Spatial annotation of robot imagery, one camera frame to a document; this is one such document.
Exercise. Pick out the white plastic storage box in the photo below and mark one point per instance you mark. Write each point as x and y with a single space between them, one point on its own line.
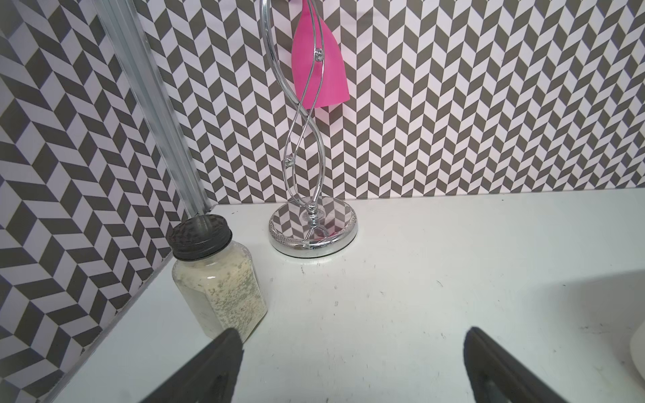
637 350

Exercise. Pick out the chrome wire jewelry stand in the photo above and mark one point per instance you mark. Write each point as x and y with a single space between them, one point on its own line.
305 227

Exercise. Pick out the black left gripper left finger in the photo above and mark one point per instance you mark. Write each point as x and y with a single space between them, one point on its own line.
210 376

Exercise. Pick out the aluminium corner post left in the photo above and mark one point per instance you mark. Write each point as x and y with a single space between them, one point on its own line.
121 23

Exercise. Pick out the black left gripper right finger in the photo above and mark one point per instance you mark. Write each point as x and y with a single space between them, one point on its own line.
496 376

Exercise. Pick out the glass spice jar black lid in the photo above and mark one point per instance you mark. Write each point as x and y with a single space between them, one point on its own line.
216 276

